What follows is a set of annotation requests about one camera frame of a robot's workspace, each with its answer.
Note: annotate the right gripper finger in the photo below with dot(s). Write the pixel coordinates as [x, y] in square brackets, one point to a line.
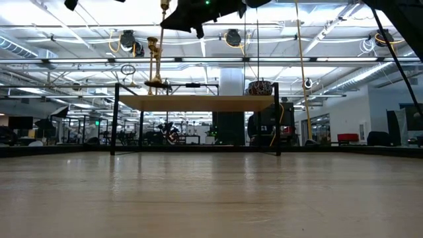
[178, 24]
[181, 10]

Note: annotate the small wooden shelf black legs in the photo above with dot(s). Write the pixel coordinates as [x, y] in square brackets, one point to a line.
[198, 103]

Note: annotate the red floral candle tin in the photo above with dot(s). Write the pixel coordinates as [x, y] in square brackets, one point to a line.
[260, 88]

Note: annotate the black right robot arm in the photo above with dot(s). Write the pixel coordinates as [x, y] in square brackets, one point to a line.
[403, 20]

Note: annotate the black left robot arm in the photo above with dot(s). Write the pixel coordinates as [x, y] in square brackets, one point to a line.
[71, 4]

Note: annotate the small black ceiling reel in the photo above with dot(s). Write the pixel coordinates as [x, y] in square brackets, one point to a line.
[168, 90]
[308, 83]

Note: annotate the black studio softbox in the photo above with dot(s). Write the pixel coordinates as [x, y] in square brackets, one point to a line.
[61, 112]

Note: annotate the red seat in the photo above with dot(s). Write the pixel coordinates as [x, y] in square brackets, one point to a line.
[348, 137]

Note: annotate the black monitor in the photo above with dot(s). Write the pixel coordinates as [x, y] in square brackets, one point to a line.
[20, 123]

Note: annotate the black chair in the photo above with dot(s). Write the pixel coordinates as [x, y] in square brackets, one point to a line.
[378, 139]

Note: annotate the black and white panel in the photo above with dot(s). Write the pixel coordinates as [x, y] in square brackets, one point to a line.
[393, 127]

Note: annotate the black aluminium table frame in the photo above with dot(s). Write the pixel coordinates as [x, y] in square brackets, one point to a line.
[363, 151]

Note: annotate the large dark wall screen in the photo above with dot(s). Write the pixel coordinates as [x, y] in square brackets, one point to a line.
[409, 120]

